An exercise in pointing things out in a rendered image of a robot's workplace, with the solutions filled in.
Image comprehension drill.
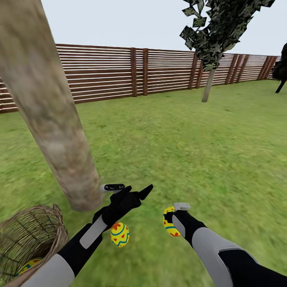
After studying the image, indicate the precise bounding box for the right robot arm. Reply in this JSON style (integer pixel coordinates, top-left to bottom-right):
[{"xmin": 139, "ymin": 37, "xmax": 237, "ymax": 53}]
[{"xmin": 164, "ymin": 202, "xmax": 287, "ymax": 287}]

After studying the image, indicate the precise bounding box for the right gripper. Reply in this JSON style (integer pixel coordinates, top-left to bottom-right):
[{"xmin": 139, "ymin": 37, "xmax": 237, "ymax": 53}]
[{"xmin": 164, "ymin": 212, "xmax": 175, "ymax": 223}]

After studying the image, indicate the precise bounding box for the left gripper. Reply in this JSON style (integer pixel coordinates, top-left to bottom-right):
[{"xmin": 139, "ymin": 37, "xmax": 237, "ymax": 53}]
[{"xmin": 108, "ymin": 184, "xmax": 153, "ymax": 220}]

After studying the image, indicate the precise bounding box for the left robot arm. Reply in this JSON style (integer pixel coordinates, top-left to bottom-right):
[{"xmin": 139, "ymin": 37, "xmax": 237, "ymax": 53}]
[{"xmin": 21, "ymin": 184, "xmax": 153, "ymax": 287}]

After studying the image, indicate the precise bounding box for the wicker basket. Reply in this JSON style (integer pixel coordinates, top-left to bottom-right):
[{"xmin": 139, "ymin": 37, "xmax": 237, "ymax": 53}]
[{"xmin": 0, "ymin": 204, "xmax": 70, "ymax": 287}]

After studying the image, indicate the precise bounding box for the easter egg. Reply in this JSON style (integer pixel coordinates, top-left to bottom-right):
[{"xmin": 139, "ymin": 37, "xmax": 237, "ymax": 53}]
[
  {"xmin": 162, "ymin": 206, "xmax": 181, "ymax": 237},
  {"xmin": 111, "ymin": 222, "xmax": 130, "ymax": 248},
  {"xmin": 15, "ymin": 256, "xmax": 42, "ymax": 277}
]

